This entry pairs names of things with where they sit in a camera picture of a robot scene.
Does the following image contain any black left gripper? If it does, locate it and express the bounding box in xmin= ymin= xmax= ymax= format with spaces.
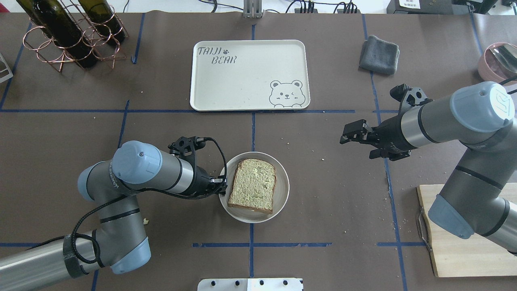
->
xmin=188 ymin=162 xmax=228 ymax=198

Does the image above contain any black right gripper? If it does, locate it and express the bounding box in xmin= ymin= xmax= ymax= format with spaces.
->
xmin=340 ymin=116 xmax=416 ymax=161

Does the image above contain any bread slice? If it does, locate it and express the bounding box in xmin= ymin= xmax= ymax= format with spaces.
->
xmin=227 ymin=159 xmax=277 ymax=214

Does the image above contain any white round plate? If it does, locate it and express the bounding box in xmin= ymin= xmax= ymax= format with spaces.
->
xmin=218 ymin=152 xmax=290 ymax=224

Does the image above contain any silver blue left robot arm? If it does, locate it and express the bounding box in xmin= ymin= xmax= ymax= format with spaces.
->
xmin=1 ymin=136 xmax=227 ymax=291

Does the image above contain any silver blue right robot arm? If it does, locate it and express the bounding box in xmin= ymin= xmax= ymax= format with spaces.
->
xmin=340 ymin=81 xmax=517 ymax=255

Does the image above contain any cream bear serving tray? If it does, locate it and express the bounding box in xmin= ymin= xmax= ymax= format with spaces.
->
xmin=190 ymin=39 xmax=311 ymax=111

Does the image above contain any folded grey cloth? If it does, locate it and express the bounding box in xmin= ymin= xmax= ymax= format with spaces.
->
xmin=359 ymin=35 xmax=399 ymax=75

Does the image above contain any pink bowl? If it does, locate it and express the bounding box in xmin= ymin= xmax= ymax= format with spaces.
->
xmin=478 ymin=42 xmax=516 ymax=86

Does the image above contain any wooden cutting board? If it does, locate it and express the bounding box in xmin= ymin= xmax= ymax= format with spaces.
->
xmin=417 ymin=184 xmax=517 ymax=278

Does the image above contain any metal scoop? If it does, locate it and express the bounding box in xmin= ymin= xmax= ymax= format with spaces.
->
xmin=490 ymin=44 xmax=517 ymax=76

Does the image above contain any green wine bottle back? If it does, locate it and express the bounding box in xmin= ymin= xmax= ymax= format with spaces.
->
xmin=79 ymin=0 xmax=126 ymax=46

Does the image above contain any green wine bottle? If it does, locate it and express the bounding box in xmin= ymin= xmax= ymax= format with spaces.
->
xmin=17 ymin=0 xmax=97 ymax=68
xmin=79 ymin=0 xmax=126 ymax=46

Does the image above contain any green wine bottle middle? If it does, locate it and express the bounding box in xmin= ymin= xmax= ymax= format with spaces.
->
xmin=17 ymin=0 xmax=97 ymax=68

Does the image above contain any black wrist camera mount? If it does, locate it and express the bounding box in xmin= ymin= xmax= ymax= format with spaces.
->
xmin=168 ymin=136 xmax=206 ymax=164

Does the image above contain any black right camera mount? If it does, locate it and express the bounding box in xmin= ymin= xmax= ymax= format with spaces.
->
xmin=389 ymin=84 xmax=433 ymax=116

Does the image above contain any aluminium frame post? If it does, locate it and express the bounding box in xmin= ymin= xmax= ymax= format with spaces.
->
xmin=243 ymin=0 xmax=264 ymax=19

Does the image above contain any copper wire bottle rack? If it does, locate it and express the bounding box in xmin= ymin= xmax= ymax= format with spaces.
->
xmin=18 ymin=0 xmax=128 ymax=72

